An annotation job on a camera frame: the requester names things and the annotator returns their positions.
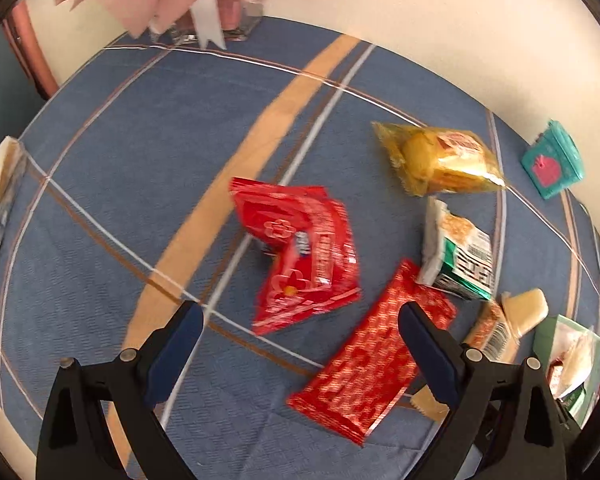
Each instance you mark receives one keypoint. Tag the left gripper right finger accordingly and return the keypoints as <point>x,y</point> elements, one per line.
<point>510,405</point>

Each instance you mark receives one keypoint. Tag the teal toy box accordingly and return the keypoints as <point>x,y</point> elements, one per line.
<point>553,161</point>

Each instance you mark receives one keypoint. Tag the steamed bun packet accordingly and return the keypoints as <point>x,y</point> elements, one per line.
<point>577,364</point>

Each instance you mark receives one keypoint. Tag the orange cream biscuit packet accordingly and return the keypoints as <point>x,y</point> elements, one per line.
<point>491,335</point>

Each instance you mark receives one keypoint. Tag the glass vase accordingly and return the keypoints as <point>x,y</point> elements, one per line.
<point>213,23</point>

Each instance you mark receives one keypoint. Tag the blue plaid tablecloth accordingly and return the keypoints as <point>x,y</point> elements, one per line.
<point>124,211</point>

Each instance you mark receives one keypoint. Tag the yellow soft bread packet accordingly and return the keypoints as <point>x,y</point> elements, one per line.
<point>432,160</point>

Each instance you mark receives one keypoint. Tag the pudding jelly cup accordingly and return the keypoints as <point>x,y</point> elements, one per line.
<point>524,311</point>

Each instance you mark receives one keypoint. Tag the green white snack packet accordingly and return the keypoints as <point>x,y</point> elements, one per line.
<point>456,255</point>

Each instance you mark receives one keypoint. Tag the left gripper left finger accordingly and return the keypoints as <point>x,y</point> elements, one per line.
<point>75,441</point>

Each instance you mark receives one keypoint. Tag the red flower snack packet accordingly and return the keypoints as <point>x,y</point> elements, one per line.
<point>315,264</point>

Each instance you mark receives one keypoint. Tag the pink chair back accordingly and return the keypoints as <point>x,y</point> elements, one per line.
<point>20,34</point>

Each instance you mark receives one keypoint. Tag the red patterned wafer packet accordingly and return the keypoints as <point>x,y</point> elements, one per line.
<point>370,372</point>

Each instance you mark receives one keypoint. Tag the teal rimmed white tray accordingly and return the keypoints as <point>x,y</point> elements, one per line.
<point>553,337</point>

